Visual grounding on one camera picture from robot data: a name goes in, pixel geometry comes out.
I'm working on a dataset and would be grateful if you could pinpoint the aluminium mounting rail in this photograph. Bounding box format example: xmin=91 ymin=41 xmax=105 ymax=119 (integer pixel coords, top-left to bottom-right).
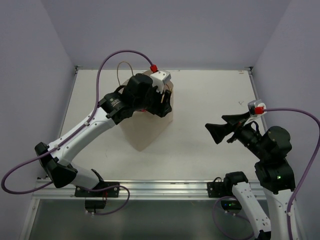
xmin=31 ymin=180 xmax=214 ymax=201

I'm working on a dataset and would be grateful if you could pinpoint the brown paper bag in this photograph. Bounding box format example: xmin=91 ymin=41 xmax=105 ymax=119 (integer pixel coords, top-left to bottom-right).
xmin=116 ymin=61 xmax=174 ymax=152

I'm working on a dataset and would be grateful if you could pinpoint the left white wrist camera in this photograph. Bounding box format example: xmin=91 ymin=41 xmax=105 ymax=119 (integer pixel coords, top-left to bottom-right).
xmin=149 ymin=70 xmax=171 ymax=93

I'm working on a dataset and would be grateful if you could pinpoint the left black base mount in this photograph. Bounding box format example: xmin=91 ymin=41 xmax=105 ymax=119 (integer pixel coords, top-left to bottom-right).
xmin=74 ymin=181 xmax=120 ymax=215

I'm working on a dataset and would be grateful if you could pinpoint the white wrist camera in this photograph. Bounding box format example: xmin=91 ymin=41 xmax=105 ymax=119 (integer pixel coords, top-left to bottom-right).
xmin=149 ymin=70 xmax=171 ymax=93
xmin=247 ymin=99 xmax=266 ymax=116

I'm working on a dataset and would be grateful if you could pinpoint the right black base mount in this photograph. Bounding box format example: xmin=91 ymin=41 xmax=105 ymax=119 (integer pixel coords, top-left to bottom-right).
xmin=206 ymin=177 xmax=242 ymax=214

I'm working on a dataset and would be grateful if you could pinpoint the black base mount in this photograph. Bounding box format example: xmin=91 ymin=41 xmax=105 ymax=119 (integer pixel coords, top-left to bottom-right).
xmin=74 ymin=181 xmax=120 ymax=215
xmin=206 ymin=177 xmax=242 ymax=214

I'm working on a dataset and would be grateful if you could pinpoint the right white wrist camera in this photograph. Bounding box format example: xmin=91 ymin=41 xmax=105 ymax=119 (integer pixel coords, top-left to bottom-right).
xmin=247 ymin=99 xmax=266 ymax=116

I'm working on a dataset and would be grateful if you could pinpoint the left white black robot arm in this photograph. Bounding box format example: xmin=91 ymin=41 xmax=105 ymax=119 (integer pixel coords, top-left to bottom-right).
xmin=34 ymin=71 xmax=172 ymax=197

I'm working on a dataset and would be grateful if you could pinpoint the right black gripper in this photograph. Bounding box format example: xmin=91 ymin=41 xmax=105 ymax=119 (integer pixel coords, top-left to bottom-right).
xmin=205 ymin=110 xmax=269 ymax=160

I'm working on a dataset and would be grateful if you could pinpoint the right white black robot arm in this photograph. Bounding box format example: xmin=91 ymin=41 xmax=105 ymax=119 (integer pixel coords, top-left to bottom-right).
xmin=205 ymin=112 xmax=299 ymax=240

